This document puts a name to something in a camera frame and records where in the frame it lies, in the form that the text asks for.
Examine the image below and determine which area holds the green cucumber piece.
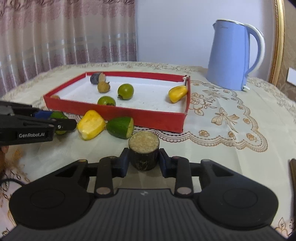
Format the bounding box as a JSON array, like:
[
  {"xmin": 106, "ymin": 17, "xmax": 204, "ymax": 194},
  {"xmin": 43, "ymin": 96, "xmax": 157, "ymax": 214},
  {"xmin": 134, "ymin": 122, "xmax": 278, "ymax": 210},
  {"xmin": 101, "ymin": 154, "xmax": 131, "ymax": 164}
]
[{"xmin": 49, "ymin": 111, "xmax": 69, "ymax": 136}]

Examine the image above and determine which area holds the operator hand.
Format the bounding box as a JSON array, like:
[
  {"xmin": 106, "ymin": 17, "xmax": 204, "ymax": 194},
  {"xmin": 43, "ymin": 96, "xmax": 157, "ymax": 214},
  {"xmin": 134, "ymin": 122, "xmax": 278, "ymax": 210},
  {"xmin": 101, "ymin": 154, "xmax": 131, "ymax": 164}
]
[{"xmin": 1, "ymin": 146, "xmax": 9, "ymax": 154}]

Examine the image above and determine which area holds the brown longan at tray edge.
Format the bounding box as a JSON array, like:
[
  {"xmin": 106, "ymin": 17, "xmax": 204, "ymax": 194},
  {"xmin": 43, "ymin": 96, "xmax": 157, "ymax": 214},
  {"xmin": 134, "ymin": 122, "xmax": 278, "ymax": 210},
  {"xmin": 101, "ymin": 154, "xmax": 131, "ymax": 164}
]
[{"xmin": 51, "ymin": 95, "xmax": 60, "ymax": 99}]

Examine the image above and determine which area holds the cream gold embroidered tablecloth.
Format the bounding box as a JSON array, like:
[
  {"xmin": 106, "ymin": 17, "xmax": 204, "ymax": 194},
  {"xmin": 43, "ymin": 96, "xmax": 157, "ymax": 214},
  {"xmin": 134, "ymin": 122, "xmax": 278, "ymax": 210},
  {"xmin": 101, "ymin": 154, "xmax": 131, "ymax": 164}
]
[{"xmin": 1, "ymin": 62, "xmax": 295, "ymax": 237}]

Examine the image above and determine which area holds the yellow starfruit piece on table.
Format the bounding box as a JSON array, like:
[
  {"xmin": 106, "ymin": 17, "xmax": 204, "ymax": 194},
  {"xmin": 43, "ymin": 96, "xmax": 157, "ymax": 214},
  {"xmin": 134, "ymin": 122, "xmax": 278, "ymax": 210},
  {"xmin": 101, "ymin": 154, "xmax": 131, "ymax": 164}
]
[{"xmin": 77, "ymin": 110, "xmax": 106, "ymax": 141}]

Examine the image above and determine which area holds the pink patterned curtain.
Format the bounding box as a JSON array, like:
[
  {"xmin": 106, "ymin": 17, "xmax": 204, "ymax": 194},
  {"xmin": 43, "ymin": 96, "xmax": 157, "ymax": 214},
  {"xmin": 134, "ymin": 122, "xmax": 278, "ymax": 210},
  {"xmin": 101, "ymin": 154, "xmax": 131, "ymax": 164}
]
[{"xmin": 1, "ymin": 1, "xmax": 137, "ymax": 95}]

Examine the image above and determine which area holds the black sugarcane piece in tray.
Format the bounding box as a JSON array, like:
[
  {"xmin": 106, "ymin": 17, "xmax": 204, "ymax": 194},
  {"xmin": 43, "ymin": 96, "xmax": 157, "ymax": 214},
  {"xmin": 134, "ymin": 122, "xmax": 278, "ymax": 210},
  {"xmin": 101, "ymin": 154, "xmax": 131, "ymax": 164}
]
[{"xmin": 90, "ymin": 72, "xmax": 106, "ymax": 85}]

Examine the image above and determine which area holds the green cucumber half on table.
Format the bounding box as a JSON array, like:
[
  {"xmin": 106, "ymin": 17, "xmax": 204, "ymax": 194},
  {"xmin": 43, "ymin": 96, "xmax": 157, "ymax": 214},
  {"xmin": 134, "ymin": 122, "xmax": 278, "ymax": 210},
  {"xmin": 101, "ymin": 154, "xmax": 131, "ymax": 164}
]
[{"xmin": 106, "ymin": 116, "xmax": 134, "ymax": 139}]

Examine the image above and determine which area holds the green jujube front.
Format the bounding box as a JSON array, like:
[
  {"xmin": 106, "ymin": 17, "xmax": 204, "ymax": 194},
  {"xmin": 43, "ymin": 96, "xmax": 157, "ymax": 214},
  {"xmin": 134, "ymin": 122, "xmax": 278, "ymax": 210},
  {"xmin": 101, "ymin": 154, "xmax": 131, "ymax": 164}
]
[{"xmin": 97, "ymin": 96, "xmax": 116, "ymax": 106}]

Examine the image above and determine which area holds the green jujube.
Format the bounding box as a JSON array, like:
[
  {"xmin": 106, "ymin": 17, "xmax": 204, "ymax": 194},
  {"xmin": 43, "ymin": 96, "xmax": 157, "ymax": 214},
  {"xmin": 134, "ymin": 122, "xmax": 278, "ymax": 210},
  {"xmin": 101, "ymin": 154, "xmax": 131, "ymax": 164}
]
[
  {"xmin": 97, "ymin": 96, "xmax": 116, "ymax": 106},
  {"xmin": 117, "ymin": 83, "xmax": 134, "ymax": 100}
]

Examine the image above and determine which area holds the brown longan with stem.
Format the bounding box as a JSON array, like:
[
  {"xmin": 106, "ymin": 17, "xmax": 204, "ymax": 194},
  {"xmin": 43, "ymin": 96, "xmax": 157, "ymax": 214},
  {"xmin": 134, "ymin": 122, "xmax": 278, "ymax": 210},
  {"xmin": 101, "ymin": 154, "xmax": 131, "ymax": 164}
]
[{"xmin": 97, "ymin": 81, "xmax": 110, "ymax": 93}]

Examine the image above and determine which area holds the green jujube back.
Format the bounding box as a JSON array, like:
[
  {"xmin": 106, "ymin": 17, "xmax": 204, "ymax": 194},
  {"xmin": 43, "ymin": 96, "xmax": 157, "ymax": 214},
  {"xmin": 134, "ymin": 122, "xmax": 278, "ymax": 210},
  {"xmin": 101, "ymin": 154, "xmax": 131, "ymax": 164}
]
[{"xmin": 117, "ymin": 83, "xmax": 134, "ymax": 100}]

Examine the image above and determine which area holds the yellow fruit piece in tray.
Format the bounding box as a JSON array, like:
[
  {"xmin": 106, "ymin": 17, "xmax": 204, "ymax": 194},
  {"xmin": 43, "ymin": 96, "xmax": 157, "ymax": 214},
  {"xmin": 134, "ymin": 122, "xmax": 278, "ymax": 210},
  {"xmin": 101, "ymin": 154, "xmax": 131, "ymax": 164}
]
[{"xmin": 168, "ymin": 85, "xmax": 188, "ymax": 103}]

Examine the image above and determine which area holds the red shallow cardboard tray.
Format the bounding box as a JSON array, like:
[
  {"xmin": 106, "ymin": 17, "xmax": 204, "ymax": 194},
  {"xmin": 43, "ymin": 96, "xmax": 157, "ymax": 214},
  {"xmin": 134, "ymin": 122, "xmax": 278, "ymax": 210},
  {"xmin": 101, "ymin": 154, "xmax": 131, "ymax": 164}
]
[{"xmin": 44, "ymin": 71, "xmax": 191, "ymax": 133}]

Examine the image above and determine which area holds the light blue electric kettle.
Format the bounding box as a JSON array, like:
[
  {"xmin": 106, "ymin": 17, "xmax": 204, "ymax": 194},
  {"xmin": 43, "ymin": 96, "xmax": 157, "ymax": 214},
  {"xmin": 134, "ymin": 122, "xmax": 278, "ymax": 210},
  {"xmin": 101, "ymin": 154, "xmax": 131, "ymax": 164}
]
[{"xmin": 206, "ymin": 19, "xmax": 265, "ymax": 91}]

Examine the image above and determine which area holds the white wall switch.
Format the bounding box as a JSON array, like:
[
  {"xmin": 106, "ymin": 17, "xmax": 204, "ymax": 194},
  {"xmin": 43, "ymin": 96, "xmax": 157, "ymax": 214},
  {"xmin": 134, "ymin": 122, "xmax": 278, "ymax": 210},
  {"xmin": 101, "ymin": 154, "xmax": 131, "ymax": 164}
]
[{"xmin": 287, "ymin": 67, "xmax": 296, "ymax": 86}]

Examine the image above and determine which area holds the gold mirror frame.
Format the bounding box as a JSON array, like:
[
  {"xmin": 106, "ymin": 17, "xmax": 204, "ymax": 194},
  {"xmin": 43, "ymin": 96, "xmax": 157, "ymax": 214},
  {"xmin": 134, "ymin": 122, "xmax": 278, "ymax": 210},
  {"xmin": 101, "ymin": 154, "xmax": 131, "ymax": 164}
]
[{"xmin": 268, "ymin": 0, "xmax": 285, "ymax": 86}]

